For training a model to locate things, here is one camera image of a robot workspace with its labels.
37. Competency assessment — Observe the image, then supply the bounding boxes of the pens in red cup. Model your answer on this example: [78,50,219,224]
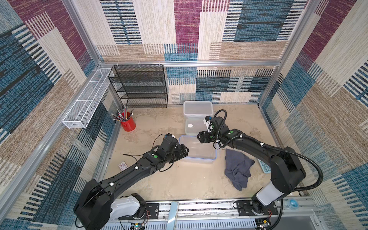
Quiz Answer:
[110,107,134,122]

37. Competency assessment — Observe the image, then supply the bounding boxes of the black mesh shelf rack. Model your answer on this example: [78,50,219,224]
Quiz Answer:
[109,65,168,108]

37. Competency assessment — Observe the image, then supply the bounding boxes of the light blue calculator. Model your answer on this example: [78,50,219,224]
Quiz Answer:
[258,159,271,174]

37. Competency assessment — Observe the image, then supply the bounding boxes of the blue tape roll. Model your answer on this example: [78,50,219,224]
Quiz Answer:
[287,199,300,210]

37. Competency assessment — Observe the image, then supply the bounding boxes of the small red white card box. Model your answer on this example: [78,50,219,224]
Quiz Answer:
[119,162,128,171]

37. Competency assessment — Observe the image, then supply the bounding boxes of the grey cleaning cloth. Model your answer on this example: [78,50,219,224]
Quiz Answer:
[224,149,255,191]

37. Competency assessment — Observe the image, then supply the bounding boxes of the white wire wall basket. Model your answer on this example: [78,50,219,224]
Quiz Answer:
[62,69,111,129]

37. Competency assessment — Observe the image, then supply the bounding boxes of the clear far lunch box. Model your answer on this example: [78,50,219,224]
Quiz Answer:
[183,101,213,118]

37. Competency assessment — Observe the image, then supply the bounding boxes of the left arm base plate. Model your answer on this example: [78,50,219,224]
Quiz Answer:
[118,203,160,220]

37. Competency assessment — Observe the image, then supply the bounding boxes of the blue-rimmed clear lunch box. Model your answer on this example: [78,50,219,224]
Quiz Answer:
[179,135,217,163]

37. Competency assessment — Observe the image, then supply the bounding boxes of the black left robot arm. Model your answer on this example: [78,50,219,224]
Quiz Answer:
[73,134,189,230]

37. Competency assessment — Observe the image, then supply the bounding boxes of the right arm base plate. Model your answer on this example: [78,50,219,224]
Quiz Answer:
[234,200,279,216]

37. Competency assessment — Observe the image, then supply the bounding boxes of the aluminium front rail frame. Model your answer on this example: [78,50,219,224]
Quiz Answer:
[101,197,328,230]

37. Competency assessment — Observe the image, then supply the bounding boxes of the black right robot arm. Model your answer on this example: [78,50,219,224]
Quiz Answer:
[197,116,324,213]

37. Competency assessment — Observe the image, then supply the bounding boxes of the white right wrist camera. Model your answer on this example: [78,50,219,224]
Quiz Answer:
[203,116,213,133]

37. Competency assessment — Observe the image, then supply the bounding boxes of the red pencil cup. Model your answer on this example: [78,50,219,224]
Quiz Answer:
[120,117,136,132]

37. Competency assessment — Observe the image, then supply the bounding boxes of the green-rimmed lunch box lid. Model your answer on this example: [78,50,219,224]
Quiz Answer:
[185,117,208,136]

